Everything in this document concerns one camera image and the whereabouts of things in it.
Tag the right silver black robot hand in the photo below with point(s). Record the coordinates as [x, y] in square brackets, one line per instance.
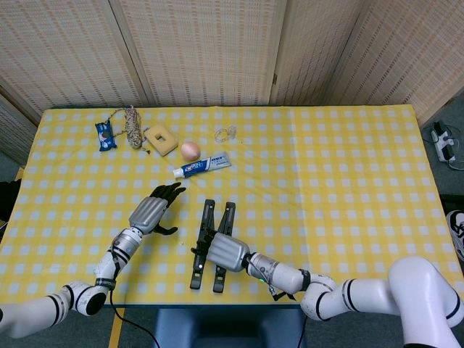
[228, 252]

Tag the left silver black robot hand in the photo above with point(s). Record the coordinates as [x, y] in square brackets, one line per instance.
[148, 214]

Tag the black folding stand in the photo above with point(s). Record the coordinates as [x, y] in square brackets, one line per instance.
[208, 214]

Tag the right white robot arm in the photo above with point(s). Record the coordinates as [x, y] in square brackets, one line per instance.
[362, 293]

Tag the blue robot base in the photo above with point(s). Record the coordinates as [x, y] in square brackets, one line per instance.
[228, 328]

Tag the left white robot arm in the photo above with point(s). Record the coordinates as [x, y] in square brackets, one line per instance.
[83, 297]

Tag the yellow sponge with hole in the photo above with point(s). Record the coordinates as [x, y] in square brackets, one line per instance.
[165, 145]

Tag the blue white toothpaste tube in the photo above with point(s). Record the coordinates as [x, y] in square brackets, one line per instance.
[203, 166]

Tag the blue cookie packet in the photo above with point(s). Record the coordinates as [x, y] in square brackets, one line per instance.
[105, 136]

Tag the clear plastic clip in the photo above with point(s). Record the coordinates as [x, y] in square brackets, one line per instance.
[224, 134]

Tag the yellow white checkered tablecloth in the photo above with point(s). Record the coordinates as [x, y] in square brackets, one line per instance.
[326, 188]

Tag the yellow floor tape strip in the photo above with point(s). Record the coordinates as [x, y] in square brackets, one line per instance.
[116, 328]

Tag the black object beside table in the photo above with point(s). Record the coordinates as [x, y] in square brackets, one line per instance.
[8, 199]

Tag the woven folding screen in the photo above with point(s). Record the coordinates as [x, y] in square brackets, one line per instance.
[199, 47]

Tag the white black sneaker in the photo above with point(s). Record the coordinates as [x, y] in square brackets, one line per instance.
[457, 232]

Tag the white power strip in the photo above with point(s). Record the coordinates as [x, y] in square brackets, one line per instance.
[443, 143]

